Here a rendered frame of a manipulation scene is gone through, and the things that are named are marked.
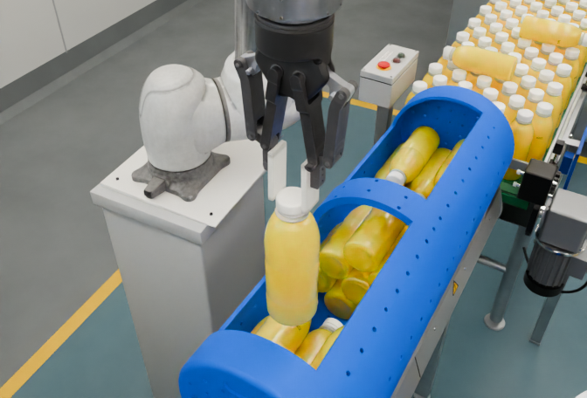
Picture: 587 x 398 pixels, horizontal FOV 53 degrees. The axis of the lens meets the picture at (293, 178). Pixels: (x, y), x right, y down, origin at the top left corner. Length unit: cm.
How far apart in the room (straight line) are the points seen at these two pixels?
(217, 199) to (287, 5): 92
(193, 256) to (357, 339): 64
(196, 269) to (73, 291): 127
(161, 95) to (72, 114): 251
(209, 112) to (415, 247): 57
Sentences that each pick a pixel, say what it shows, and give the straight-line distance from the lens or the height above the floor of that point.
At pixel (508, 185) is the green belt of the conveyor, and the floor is 90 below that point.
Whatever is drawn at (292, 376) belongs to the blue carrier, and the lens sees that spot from 81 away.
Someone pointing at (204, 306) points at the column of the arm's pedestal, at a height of 72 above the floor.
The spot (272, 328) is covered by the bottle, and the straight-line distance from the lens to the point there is 97.
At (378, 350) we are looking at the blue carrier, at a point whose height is 118.
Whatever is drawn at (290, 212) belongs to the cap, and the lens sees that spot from 68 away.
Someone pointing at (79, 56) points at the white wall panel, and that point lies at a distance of 428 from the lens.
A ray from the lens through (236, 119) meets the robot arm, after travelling 135.
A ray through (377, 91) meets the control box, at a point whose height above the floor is 105.
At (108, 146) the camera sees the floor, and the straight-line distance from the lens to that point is 344.
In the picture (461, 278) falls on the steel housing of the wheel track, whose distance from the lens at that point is 145.
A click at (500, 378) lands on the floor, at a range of 239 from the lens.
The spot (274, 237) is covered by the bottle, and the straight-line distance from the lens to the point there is 70.
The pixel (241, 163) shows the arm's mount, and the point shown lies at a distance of 149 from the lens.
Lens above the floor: 191
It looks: 39 degrees down
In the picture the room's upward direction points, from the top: straight up
